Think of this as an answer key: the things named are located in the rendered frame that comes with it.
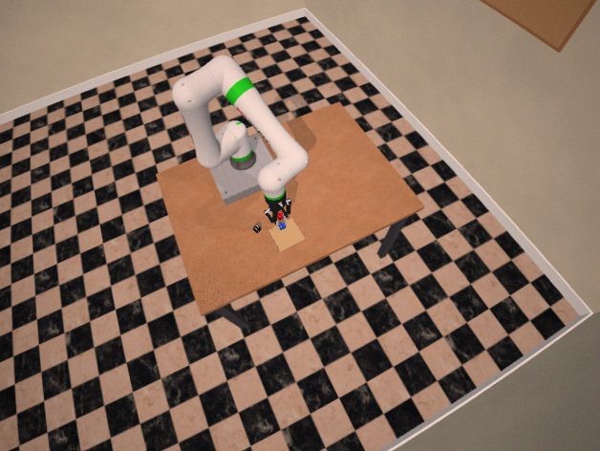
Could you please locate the tan square mat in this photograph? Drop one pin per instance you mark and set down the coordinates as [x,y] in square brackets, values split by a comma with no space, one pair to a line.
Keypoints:
[287,237]

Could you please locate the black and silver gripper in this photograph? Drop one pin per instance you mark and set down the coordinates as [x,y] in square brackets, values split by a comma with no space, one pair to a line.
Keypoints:
[275,210]

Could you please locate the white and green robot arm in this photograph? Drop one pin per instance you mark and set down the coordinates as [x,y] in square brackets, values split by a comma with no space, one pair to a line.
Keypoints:
[223,75]

